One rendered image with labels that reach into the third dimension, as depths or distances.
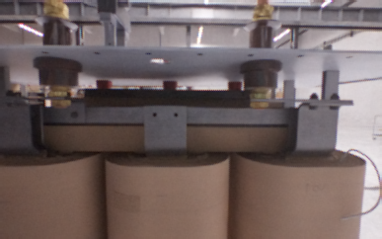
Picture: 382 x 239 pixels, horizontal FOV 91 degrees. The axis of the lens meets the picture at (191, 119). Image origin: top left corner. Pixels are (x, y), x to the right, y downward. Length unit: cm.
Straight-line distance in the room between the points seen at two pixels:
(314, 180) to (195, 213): 34
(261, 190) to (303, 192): 11
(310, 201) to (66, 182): 70
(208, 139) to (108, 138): 34
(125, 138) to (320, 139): 60
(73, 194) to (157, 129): 32
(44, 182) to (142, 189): 27
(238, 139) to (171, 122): 25
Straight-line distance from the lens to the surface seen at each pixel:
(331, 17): 1105
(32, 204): 72
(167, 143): 56
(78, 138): 74
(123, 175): 58
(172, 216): 60
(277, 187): 63
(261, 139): 70
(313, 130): 66
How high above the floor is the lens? 125
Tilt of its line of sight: 5 degrees down
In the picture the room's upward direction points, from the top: 1 degrees clockwise
